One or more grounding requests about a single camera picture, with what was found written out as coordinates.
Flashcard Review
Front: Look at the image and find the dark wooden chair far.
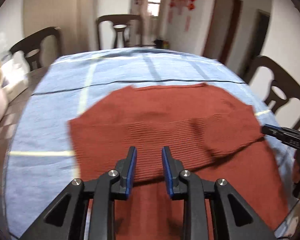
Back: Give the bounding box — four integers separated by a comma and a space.
95, 14, 143, 50

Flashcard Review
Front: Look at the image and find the white tissue box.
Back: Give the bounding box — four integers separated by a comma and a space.
0, 52, 29, 102

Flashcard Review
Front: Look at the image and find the dark wooden chair left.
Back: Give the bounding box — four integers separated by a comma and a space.
9, 27, 63, 72

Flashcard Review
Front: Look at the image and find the dark wooden chair right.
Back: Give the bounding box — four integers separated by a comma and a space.
240, 55, 300, 114

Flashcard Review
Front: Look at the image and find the rust red knit sweater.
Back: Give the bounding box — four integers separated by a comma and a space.
68, 83, 288, 239

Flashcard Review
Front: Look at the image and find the blue checked tablecloth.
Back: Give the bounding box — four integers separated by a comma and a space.
5, 48, 295, 238

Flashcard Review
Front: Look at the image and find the dark wooden chair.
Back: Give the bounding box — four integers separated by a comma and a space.
240, 55, 300, 114
95, 14, 143, 50
9, 27, 63, 72

